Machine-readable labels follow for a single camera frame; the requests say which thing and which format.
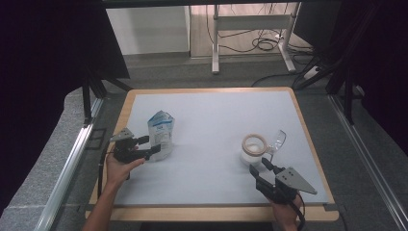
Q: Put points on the white and blue pouch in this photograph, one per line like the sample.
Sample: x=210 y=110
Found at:
x=162 y=131

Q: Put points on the black floor bracket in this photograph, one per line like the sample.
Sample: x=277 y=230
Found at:
x=95 y=139

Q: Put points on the person's left hand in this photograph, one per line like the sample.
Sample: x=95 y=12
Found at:
x=120 y=173

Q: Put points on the aluminium rail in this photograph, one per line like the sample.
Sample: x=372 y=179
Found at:
x=67 y=173
x=369 y=154

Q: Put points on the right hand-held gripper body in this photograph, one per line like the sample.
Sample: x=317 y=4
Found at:
x=285 y=186

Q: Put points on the white power strip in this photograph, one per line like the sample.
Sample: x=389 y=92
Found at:
x=311 y=73

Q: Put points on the white panel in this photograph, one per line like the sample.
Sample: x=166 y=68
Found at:
x=147 y=30

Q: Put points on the black curtain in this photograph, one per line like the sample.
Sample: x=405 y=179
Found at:
x=41 y=64
x=378 y=64

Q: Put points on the white desk frame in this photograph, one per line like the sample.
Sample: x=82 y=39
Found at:
x=253 y=22

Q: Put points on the person's right hand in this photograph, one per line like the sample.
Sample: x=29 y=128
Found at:
x=287 y=216

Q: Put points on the white table mat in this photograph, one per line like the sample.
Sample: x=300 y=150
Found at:
x=208 y=112

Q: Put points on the black metal stand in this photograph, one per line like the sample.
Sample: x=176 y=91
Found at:
x=86 y=102
x=348 y=96

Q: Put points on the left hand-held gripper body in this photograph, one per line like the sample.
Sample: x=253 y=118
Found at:
x=126 y=150

